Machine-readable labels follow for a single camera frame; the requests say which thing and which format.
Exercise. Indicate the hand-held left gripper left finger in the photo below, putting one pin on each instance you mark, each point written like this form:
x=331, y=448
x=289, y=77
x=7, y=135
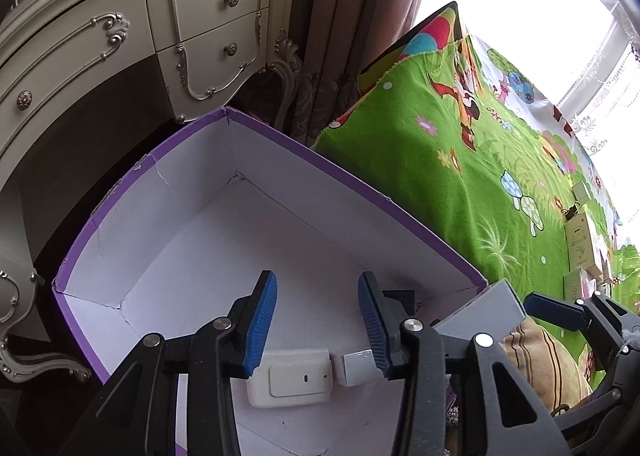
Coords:
x=257, y=326

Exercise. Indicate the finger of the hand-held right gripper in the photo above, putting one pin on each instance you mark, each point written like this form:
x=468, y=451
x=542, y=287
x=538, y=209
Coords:
x=552, y=311
x=600, y=406

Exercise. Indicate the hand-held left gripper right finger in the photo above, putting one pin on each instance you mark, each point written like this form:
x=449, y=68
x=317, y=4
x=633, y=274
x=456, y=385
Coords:
x=372, y=321

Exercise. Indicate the small white cube box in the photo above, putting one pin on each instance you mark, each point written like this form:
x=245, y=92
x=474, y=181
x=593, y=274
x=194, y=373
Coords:
x=355, y=368
x=583, y=192

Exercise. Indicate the white plastic sensor device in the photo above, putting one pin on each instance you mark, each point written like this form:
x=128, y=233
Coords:
x=290, y=378

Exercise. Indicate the long white carton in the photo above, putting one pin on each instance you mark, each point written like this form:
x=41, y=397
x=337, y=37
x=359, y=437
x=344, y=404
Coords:
x=480, y=313

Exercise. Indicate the purple cardboard box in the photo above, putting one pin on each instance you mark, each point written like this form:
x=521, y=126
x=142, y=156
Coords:
x=175, y=216

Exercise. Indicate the striped tan pillow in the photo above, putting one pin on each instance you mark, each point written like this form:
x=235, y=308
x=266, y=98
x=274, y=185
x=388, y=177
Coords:
x=545, y=361

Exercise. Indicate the green and white carton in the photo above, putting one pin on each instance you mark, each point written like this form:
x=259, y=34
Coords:
x=582, y=242

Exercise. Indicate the small binder clip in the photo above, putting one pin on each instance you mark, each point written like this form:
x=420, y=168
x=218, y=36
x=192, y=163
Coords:
x=571, y=212

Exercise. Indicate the green cartoon printed blanket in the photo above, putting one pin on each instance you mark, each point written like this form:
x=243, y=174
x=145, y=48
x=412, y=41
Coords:
x=425, y=160

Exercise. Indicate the curved small dressing table drawer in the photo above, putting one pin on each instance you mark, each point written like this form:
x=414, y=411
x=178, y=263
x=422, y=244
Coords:
x=220, y=60

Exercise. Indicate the cream ornate dressing table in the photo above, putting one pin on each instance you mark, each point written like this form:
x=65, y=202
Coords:
x=75, y=65

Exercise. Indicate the wide dressing table drawer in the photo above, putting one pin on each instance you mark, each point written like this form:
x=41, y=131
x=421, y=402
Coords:
x=65, y=55

